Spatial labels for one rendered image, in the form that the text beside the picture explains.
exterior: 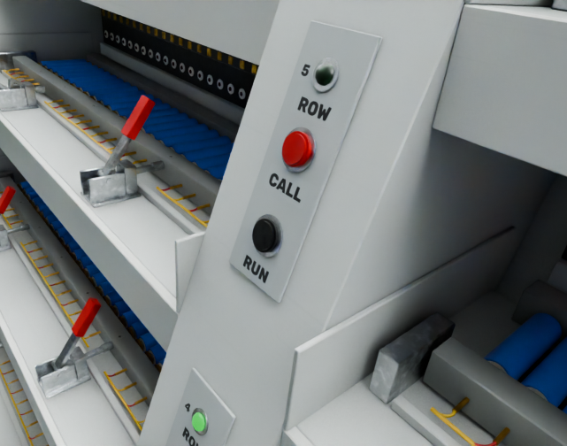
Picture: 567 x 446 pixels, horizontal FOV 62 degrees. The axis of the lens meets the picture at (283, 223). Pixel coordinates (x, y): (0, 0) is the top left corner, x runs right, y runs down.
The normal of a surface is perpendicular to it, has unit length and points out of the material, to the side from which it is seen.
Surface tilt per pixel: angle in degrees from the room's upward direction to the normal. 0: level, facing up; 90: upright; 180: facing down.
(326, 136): 90
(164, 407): 90
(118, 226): 19
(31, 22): 90
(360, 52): 90
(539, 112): 109
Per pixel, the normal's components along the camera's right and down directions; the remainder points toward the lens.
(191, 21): -0.76, 0.26
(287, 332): -0.69, -0.04
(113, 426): 0.10, -0.86
